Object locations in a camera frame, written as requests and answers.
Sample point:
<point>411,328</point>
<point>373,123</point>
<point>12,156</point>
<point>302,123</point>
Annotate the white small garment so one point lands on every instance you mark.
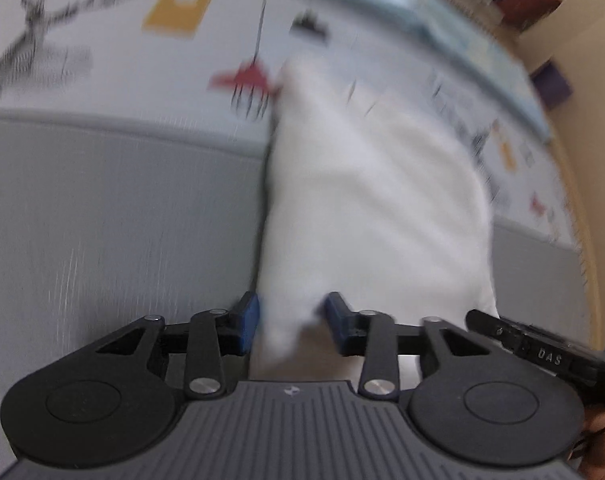
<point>369,197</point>

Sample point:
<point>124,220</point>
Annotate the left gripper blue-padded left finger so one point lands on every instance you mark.
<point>219,347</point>

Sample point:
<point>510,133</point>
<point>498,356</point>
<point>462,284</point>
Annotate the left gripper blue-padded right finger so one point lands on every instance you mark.
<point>371,335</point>

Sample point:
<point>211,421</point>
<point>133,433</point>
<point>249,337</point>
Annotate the purple box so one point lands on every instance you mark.
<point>552,86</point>

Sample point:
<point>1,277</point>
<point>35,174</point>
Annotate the light blue patterned blanket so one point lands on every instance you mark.
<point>471,50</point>

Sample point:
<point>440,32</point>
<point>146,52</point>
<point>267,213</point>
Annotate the deer print bed sheet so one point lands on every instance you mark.
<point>131,183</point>

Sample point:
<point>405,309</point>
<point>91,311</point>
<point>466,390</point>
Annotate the dark red bag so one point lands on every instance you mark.
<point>522,14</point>

